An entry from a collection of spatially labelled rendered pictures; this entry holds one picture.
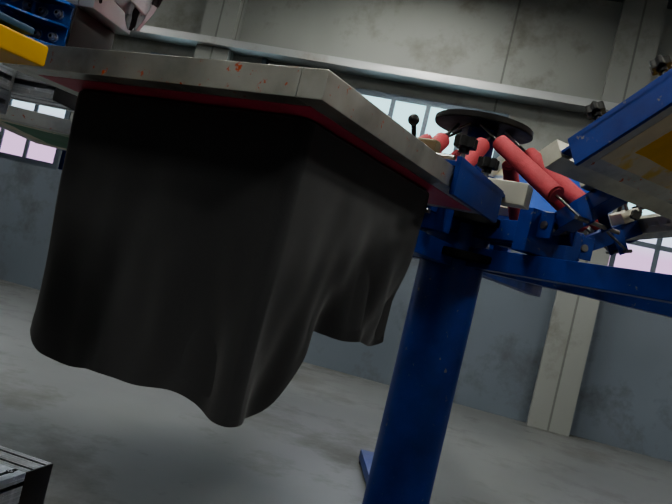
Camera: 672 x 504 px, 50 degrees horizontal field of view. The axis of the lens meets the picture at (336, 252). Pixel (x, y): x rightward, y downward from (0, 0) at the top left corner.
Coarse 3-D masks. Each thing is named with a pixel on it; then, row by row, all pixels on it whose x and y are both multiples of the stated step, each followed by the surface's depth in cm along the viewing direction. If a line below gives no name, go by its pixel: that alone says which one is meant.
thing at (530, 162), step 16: (496, 128) 220; (448, 144) 215; (480, 144) 206; (496, 144) 209; (512, 144) 206; (512, 160) 202; (528, 160) 199; (512, 176) 240; (528, 176) 196; (544, 176) 192; (560, 176) 204; (544, 192) 190; (560, 192) 189; (576, 192) 198; (512, 208) 252; (560, 208) 233
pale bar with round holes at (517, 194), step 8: (496, 184) 159; (504, 184) 158; (512, 184) 157; (520, 184) 157; (528, 184) 156; (504, 192) 158; (512, 192) 157; (520, 192) 156; (528, 192) 157; (504, 200) 158; (512, 200) 157; (520, 200) 156; (528, 200) 158; (520, 208) 160; (528, 208) 160
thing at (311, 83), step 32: (64, 64) 106; (96, 64) 103; (128, 64) 101; (160, 64) 98; (192, 64) 95; (224, 64) 93; (256, 64) 91; (256, 96) 92; (288, 96) 88; (320, 96) 86; (352, 96) 92; (352, 128) 98; (384, 128) 101; (416, 160) 113; (448, 192) 135
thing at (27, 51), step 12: (0, 24) 86; (0, 36) 86; (12, 36) 88; (24, 36) 89; (0, 48) 87; (12, 48) 88; (24, 48) 89; (36, 48) 91; (0, 60) 95; (12, 60) 93; (24, 60) 91; (36, 60) 91
